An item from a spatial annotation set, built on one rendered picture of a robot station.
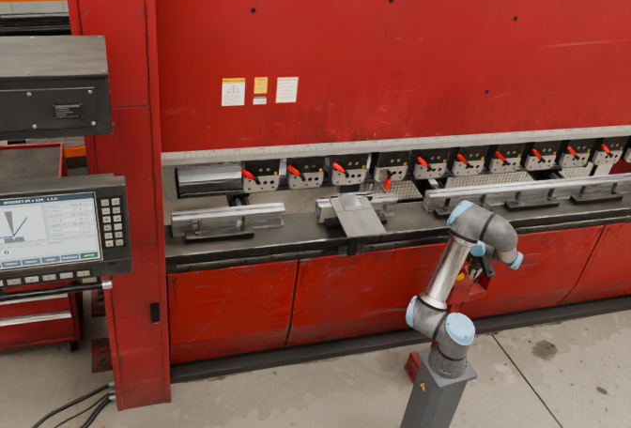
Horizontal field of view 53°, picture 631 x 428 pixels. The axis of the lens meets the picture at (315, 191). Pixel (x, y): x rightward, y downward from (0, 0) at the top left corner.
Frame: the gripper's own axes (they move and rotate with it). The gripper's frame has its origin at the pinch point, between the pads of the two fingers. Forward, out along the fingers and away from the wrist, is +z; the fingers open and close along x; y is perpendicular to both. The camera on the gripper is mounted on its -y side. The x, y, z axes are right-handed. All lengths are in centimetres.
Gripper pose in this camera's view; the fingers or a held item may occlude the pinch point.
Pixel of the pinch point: (471, 279)
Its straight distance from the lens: 308.7
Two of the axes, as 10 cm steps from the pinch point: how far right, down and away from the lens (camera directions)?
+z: -1.4, 7.5, 6.5
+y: -3.4, -6.5, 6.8
